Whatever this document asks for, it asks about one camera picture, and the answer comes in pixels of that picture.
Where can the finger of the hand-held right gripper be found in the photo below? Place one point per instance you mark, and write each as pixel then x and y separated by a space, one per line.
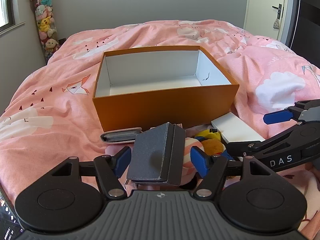
pixel 240 148
pixel 277 117

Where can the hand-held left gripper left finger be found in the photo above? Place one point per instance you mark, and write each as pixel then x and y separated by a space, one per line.
pixel 123 160

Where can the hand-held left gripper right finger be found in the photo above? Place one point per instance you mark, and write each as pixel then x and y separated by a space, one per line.
pixel 200 162

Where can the white dog plush toy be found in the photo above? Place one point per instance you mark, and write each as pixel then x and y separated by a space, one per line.
pixel 187 150

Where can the orange yellow plush toy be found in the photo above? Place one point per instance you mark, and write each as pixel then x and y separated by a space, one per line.
pixel 212 146

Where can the white box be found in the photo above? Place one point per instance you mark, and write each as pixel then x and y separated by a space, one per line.
pixel 235 127

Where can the pink fabric pouch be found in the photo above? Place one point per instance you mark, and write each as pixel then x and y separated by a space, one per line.
pixel 120 137

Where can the small lidded gift box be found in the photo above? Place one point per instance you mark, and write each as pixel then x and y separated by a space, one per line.
pixel 150 152

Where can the yellow black plastic case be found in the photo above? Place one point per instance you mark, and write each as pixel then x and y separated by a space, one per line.
pixel 210 135

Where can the orange cardboard box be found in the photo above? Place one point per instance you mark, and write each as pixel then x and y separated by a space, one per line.
pixel 162 107

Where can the pink printed blanket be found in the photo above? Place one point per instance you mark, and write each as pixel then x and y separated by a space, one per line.
pixel 50 130

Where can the small hanging pouch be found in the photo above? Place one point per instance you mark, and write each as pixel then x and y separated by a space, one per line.
pixel 276 23

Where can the black wardrobe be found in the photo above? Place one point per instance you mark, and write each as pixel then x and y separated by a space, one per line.
pixel 310 17

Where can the white door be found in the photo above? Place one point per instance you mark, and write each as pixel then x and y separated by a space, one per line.
pixel 262 5

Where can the dark display screen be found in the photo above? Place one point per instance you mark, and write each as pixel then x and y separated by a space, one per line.
pixel 6 212

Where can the clear tube of plush toys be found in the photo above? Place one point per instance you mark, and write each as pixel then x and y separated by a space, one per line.
pixel 45 22

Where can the window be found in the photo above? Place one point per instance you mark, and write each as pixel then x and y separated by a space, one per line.
pixel 5 5

